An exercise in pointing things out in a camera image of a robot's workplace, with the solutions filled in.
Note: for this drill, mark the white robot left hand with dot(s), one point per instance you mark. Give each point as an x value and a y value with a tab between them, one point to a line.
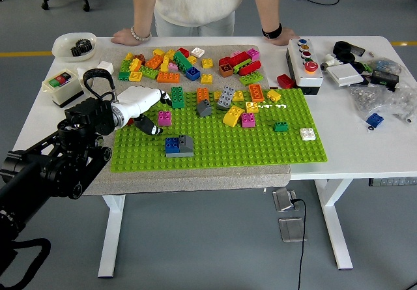
140	99

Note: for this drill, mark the person's right hand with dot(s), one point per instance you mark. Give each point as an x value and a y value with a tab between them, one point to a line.
123	37

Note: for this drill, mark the person's left hand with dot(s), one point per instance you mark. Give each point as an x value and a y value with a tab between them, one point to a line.
286	37

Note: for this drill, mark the pink square toy brick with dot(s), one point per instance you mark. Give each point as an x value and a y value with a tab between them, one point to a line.
253	54
248	121
165	120

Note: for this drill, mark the grey sloped toy brick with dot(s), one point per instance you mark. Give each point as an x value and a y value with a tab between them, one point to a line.
186	146
203	109

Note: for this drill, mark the person's left forearm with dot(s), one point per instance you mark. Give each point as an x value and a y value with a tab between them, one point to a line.
268	3

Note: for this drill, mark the person's right forearm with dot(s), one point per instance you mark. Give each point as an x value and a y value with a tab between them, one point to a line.
143	6

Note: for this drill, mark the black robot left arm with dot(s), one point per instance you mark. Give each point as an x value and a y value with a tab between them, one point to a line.
65	159

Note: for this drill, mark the brown toy brick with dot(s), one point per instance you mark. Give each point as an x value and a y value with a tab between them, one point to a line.
139	57
225	71

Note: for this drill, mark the small green toy brick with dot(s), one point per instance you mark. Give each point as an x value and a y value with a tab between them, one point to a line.
280	127
123	75

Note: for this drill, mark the yellow and orange brick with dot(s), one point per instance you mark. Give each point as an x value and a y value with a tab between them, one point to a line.
135	65

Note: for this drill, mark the orange long toy brick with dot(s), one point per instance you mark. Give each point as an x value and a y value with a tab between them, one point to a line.
168	77
256	93

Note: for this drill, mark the green long toy brick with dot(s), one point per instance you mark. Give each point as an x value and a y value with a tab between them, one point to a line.
181	60
178	98

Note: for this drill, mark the small pink toy brick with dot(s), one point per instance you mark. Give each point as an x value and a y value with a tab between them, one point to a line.
173	67
235	53

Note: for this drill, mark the red curved toy brick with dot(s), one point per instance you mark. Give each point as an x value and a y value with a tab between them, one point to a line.
250	68

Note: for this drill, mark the lime flat toy brick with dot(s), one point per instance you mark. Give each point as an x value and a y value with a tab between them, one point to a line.
245	63

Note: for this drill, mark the large red toy brick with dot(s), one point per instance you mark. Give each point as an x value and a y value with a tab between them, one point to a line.
239	59

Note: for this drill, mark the lime long toy brick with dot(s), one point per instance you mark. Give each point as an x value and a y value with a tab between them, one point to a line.
251	79

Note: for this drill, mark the blue square toy brick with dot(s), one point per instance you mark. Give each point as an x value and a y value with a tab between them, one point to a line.
193	74
171	146
374	120

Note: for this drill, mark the grey flat toy brick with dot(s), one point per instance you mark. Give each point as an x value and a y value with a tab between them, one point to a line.
179	155

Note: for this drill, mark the white square toy brick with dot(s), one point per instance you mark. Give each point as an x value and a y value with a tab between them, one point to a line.
197	52
307	135

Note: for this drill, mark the grey long toy brick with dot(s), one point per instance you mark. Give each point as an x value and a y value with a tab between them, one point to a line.
225	99

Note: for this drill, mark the yellow curved toy brick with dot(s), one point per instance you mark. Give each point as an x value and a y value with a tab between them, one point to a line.
232	117

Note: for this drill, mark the green baseplate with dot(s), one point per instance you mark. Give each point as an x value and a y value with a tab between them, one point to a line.
228	146

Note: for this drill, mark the black wristwatch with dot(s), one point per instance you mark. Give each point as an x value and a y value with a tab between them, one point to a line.
272	32

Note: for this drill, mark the white cube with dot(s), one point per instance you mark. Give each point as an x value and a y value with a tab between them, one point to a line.
105	66

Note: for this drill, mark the black gear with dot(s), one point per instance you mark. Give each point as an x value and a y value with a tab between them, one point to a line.
76	51
86	45

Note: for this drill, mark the push-button control box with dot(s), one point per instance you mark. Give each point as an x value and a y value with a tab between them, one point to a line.
307	78

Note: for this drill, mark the white pipe fitting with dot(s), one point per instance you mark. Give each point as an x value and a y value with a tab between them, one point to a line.
329	61

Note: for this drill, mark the black tape roll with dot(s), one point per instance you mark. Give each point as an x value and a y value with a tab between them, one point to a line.
336	46
350	58

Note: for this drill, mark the white bowl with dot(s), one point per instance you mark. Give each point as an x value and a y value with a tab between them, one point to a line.
62	50

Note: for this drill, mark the small grey black device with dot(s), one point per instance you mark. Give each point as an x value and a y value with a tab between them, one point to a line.
359	50

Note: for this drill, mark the green plastic clip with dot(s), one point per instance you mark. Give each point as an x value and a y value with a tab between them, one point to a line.
368	67

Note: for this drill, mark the grey-brown mat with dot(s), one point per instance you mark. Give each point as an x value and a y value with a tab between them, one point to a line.
195	180

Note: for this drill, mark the clear bag of screws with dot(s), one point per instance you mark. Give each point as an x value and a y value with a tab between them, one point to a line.
366	98

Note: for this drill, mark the clear bag blue parts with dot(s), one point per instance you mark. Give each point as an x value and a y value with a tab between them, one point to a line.
384	64

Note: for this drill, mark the black power adapter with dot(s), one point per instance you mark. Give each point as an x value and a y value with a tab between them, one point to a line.
385	79

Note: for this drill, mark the clear bag of parts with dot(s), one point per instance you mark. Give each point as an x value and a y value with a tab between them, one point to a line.
405	104

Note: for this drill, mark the white table leg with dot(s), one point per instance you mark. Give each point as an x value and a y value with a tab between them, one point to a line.
112	238
335	225

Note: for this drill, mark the table height control panel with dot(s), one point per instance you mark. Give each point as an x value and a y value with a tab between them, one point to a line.
392	182

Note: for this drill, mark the white switch panel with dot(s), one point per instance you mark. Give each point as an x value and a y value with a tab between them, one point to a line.
344	76

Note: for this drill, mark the white red-green switch box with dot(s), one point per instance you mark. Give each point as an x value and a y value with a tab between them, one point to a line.
66	92

